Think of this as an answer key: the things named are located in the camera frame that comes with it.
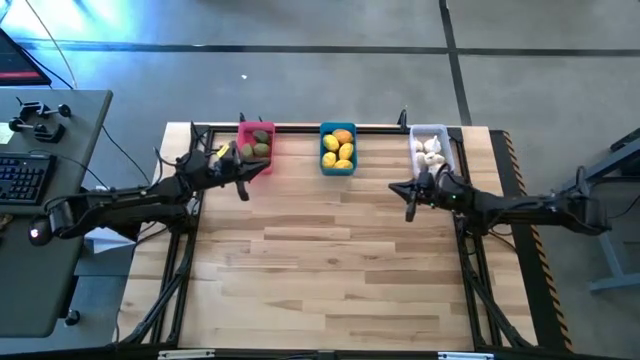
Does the black desk clamp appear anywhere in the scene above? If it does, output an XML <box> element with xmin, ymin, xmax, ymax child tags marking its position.
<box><xmin>14</xmin><ymin>97</ymin><xmax>72</xmax><ymax>121</ymax></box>
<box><xmin>7</xmin><ymin>117</ymin><xmax>66</xmax><ymax>145</ymax></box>

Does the grey metal stand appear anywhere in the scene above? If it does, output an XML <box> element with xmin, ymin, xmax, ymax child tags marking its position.
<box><xmin>569</xmin><ymin>127</ymin><xmax>640</xmax><ymax>294</ymax></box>

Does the black computer mouse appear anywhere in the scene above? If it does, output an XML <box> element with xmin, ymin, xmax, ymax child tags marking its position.
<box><xmin>27</xmin><ymin>215</ymin><xmax>57</xmax><ymax>247</ymax></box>

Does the grey side desk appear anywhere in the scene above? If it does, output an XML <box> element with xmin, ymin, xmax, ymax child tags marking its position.
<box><xmin>0</xmin><ymin>89</ymin><xmax>114</xmax><ymax>339</ymax></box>

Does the white translucent plastic basket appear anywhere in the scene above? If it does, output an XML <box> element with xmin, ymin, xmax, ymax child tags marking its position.
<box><xmin>408</xmin><ymin>123</ymin><xmax>456</xmax><ymax>176</ymax></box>

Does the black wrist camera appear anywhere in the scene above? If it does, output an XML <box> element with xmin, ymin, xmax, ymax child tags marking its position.
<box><xmin>214</xmin><ymin>143</ymin><xmax>239</xmax><ymax>166</ymax></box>
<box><xmin>422</xmin><ymin>167</ymin><xmax>446</xmax><ymax>191</ymax></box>

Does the black aluminium table frame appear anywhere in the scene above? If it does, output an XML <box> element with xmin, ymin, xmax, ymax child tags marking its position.
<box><xmin>117</xmin><ymin>122</ymin><xmax>539</xmax><ymax>360</ymax></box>

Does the silver frame end plate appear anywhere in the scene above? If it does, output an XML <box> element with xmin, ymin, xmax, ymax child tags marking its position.
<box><xmin>158</xmin><ymin>349</ymin><xmax>216</xmax><ymax>360</ymax></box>
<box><xmin>437</xmin><ymin>351</ymin><xmax>495</xmax><ymax>360</ymax></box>

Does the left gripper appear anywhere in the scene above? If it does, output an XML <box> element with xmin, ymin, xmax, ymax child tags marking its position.
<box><xmin>207</xmin><ymin>147</ymin><xmax>271</xmax><ymax>202</ymax></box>

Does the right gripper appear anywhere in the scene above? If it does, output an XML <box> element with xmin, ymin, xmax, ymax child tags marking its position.
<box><xmin>388</xmin><ymin>169</ymin><xmax>461</xmax><ymax>223</ymax></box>

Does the black hazard striped platform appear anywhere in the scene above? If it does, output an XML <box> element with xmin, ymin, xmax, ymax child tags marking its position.
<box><xmin>488</xmin><ymin>128</ymin><xmax>575</xmax><ymax>354</ymax></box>

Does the black computer keyboard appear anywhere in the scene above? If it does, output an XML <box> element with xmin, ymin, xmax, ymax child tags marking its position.
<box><xmin>0</xmin><ymin>152</ymin><xmax>58</xmax><ymax>207</ymax></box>

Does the pink plastic basket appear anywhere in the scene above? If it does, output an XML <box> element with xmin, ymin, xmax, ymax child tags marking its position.
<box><xmin>235</xmin><ymin>121</ymin><xmax>277</xmax><ymax>176</ymax></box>

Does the white paper sheet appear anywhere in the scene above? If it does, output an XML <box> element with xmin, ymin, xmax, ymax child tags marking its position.
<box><xmin>82</xmin><ymin>184</ymin><xmax>146</xmax><ymax>255</ymax></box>

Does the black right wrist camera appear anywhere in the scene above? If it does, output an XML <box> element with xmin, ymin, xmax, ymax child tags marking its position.
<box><xmin>422</xmin><ymin>167</ymin><xmax>446</xmax><ymax>191</ymax></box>

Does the teal plastic basket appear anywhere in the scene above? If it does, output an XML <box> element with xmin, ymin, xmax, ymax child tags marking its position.
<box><xmin>318</xmin><ymin>122</ymin><xmax>359</xmax><ymax>177</ymax></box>

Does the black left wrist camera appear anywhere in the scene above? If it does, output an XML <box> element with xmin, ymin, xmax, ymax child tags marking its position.
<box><xmin>214</xmin><ymin>143</ymin><xmax>239</xmax><ymax>166</ymax></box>

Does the thin white cable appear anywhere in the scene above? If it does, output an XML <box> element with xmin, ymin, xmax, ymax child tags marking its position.
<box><xmin>23</xmin><ymin>0</ymin><xmax>79</xmax><ymax>90</ymax></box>

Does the black computer monitor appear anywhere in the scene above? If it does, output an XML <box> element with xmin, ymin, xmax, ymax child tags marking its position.
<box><xmin>0</xmin><ymin>27</ymin><xmax>53</xmax><ymax>87</ymax></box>

